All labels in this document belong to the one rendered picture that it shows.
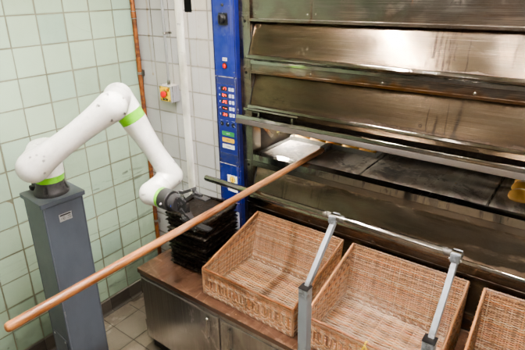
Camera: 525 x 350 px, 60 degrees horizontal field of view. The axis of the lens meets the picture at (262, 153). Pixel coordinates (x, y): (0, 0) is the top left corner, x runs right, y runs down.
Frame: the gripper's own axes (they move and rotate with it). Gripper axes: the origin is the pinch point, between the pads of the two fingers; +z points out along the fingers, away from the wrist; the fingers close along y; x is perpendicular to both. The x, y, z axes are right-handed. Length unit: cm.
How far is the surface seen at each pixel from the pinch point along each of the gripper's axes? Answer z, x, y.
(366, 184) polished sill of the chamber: 37, -69, 2
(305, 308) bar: 42, -9, 32
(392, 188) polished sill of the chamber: 50, -69, 1
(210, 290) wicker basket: -20, -19, 57
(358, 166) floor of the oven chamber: 26, -85, 1
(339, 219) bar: 43, -31, 2
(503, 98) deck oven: 89, -70, -46
